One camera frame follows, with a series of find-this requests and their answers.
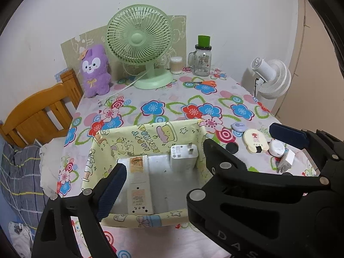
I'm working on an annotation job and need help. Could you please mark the white power adapter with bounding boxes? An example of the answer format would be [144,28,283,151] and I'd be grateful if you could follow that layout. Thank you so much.
[170,143,199,183]

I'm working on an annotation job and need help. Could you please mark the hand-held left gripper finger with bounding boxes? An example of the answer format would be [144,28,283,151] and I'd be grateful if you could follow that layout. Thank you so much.
[32,163,127,258]

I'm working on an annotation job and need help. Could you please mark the plaid blue-grey blanket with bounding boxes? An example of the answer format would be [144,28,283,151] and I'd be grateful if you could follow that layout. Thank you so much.
[0,137,47,229]

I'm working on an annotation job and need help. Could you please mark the purple plush toy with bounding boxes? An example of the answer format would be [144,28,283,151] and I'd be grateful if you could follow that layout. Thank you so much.
[81,44,112,98]

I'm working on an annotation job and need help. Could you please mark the white cube plug charger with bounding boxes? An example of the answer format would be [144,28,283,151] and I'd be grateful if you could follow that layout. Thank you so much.
[277,150,296,174]

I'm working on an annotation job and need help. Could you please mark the glass mug jar green lid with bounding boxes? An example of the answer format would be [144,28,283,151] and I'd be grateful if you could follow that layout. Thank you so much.
[187,35,213,76]

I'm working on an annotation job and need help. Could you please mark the white fan cable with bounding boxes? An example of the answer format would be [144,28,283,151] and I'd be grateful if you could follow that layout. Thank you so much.
[109,70,151,96]

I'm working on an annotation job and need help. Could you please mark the wooden bed headboard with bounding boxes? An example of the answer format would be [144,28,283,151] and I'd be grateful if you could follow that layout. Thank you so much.
[0,68,84,148]

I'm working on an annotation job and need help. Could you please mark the white bed cloth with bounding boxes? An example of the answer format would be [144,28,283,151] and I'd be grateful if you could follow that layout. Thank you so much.
[39,137,68,194]

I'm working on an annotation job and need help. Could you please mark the white patterned cloth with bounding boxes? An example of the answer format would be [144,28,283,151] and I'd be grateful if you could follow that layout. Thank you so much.
[8,222,33,258]

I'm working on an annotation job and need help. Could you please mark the beige wardrobe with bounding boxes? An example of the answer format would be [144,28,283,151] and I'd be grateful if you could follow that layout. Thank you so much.
[277,0,344,129]

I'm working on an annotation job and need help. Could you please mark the orange-handled scissors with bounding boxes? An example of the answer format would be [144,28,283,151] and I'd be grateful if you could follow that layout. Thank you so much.
[185,80,217,88]

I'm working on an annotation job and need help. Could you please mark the green desk fan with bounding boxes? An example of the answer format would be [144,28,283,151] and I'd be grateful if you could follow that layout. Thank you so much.
[107,5,174,90]

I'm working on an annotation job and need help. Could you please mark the white round gadget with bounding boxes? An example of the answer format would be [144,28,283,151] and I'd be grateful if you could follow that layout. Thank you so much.
[269,139,287,157]

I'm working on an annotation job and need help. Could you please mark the cream bear-shaped compact case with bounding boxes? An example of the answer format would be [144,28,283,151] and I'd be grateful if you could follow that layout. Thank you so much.
[242,129,269,154]

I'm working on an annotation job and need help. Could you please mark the yellow fabric storage box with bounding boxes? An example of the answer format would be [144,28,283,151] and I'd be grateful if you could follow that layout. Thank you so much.
[81,119,213,227]

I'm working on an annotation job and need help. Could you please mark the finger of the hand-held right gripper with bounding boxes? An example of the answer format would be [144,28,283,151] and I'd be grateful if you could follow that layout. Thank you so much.
[270,123,344,178]
[203,139,318,186]

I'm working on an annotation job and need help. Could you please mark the white power strip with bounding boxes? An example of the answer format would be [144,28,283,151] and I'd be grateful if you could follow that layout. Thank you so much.
[115,155,154,215]

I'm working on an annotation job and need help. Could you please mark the white circulation fan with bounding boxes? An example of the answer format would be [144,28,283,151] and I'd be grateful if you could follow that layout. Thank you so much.
[251,57,291,100]

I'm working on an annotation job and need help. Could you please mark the floral tablecloth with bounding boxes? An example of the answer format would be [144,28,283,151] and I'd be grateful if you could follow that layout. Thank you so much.
[55,67,320,258]

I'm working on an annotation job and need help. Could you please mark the blue patterned paper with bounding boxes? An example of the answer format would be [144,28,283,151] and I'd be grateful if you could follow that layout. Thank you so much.
[55,68,74,81]

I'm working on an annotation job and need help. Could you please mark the beige patterned wall sheet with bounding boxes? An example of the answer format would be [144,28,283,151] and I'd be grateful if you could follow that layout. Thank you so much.
[60,15,187,86]

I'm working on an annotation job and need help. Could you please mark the cotton swab container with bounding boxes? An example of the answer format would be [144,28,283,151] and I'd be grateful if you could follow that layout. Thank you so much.
[170,56,183,74]

